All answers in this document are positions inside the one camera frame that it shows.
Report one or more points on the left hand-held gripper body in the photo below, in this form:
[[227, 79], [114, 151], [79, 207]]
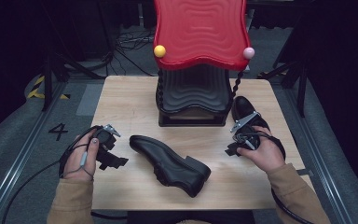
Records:
[[105, 136]]

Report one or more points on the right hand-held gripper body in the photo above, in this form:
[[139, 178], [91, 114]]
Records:
[[248, 137]]

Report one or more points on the red and black shoe rack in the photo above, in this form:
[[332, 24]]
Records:
[[199, 31]]

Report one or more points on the person's right hand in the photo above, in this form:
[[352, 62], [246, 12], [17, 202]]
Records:
[[268, 154]]

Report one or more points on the person's left hand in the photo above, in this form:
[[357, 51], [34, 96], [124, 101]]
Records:
[[77, 161]]

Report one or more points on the grey table edge clip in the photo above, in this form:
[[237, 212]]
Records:
[[304, 172]]

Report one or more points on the black metal stand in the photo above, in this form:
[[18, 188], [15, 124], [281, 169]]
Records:
[[301, 90]]

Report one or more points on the person's tan sweater front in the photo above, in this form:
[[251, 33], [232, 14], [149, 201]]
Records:
[[192, 221]]

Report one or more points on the black tripod stand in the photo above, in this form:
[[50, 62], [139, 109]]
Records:
[[47, 81]]

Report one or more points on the yellow and black hazard tape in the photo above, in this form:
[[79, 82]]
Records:
[[34, 91]]

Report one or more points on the metal floor rail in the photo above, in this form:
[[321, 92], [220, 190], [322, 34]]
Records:
[[18, 155], [320, 161]]

